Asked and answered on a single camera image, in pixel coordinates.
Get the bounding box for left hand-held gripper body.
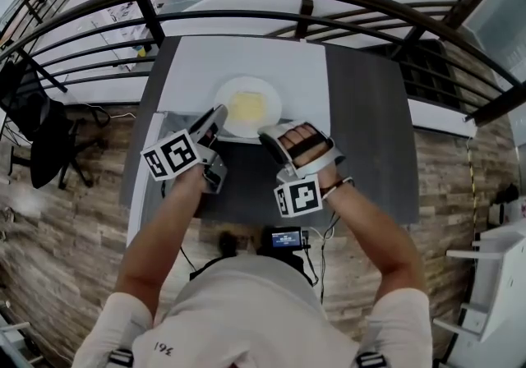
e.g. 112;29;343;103
141;128;228;196

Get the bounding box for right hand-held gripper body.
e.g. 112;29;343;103
273;120;347;219

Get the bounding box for white plate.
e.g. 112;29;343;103
213;76;283;139

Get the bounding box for white microwave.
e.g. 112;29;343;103
127;35;332;246

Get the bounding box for person's right forearm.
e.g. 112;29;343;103
318;164;427;314

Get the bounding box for person's left forearm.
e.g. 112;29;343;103
114;164;206;329

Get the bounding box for person's right hand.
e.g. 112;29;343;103
282;123;333;168

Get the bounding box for black chest device with screen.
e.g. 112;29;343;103
261;226;311;252

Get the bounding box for person's dark legs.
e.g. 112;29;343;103
219;230;238;256

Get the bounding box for dark grey table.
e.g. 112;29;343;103
120;35;420;226

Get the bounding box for person's white shirt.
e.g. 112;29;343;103
73;255;432;368

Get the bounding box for black office chair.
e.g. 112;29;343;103
0;57;112;191

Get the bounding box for black bag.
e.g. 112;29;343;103
495;183;519;205

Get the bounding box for white shelf rack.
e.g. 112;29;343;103
433;220;526;368

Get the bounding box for black wrist strap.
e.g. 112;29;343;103
320;176;354;200

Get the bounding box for black device cable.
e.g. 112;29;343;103
302;209;342;301

